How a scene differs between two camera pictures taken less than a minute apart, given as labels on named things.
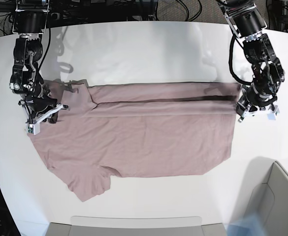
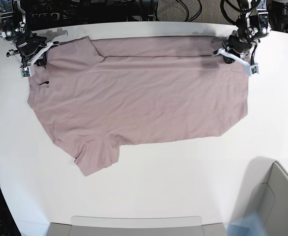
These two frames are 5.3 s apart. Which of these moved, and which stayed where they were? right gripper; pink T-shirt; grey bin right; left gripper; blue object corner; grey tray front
Moved: right gripper; left gripper; pink T-shirt
Stayed: grey bin right; blue object corner; grey tray front
